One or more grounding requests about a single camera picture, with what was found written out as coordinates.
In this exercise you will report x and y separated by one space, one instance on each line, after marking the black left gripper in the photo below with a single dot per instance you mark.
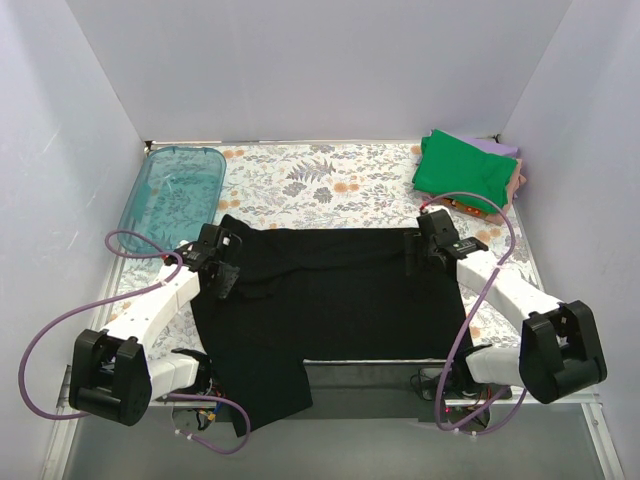
223 263

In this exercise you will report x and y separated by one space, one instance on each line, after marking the orange patterned folded t-shirt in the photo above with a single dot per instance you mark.
463 208

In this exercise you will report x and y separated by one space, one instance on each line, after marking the aluminium frame rail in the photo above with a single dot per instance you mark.
565 440

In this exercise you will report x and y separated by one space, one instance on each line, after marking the teal transparent plastic tray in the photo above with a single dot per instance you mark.
176 191

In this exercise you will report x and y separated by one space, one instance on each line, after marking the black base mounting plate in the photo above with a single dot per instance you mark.
375 385

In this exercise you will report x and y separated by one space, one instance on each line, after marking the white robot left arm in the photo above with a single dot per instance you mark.
112 374

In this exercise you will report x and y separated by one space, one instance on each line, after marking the pink folded t-shirt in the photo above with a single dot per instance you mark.
516 181

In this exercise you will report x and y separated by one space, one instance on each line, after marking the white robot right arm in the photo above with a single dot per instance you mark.
559 353

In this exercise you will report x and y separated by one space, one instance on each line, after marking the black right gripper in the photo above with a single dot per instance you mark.
422 248

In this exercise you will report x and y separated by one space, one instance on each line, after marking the black t-shirt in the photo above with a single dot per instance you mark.
326 294

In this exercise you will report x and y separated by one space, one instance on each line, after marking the floral patterned table mat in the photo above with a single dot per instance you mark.
334 186

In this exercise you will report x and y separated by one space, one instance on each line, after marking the lavender folded t-shirt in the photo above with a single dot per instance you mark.
490 146

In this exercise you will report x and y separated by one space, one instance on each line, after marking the green folded t-shirt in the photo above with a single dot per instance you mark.
452 165

